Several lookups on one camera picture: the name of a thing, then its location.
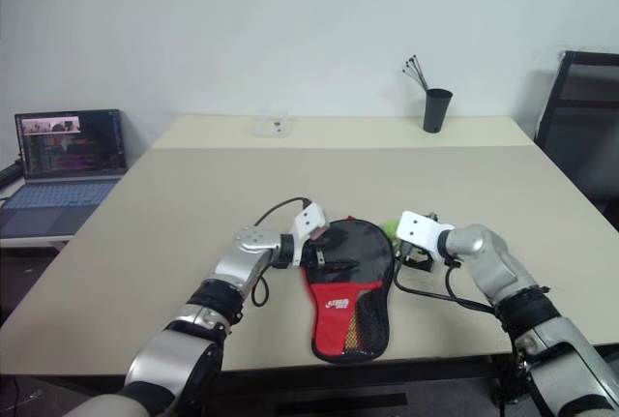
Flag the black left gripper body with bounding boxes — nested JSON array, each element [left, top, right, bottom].
[[299, 237, 331, 274]]

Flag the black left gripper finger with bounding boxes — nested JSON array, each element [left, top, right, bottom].
[[321, 257, 361, 274], [323, 229, 351, 253]]

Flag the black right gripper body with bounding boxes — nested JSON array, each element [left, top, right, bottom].
[[398, 241, 435, 274]]

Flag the black and red paddle case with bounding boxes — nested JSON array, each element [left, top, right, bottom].
[[300, 216, 396, 366]]

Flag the clear plastic box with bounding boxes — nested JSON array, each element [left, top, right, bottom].
[[248, 108, 297, 139]]

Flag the black plastic cup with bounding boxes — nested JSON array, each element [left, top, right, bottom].
[[422, 88, 455, 134]]

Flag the thin black stick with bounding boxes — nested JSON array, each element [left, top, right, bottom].
[[411, 53, 429, 92], [401, 67, 428, 92], [404, 60, 428, 92]]

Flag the black mesh office chair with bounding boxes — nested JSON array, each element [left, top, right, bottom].
[[533, 50, 619, 235]]

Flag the open laptop computer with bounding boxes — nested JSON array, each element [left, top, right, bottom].
[[0, 107, 130, 240]]

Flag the white side table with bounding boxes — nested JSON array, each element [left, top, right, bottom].
[[0, 234, 74, 257]]

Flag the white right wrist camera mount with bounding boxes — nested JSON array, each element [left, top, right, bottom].
[[395, 210, 457, 262]]

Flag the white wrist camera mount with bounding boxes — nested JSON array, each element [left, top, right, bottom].
[[289, 200, 332, 245], [395, 210, 457, 262]]

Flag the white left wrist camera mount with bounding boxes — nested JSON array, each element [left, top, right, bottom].
[[289, 200, 332, 245]]

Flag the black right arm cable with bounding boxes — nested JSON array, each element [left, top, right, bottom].
[[392, 242, 499, 314]]

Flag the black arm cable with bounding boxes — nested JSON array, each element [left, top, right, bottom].
[[251, 196, 313, 310], [392, 242, 499, 314]]

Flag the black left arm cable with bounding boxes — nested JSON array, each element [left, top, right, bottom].
[[251, 196, 313, 310]]

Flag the black table frame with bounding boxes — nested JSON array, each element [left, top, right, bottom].
[[212, 342, 529, 409]]

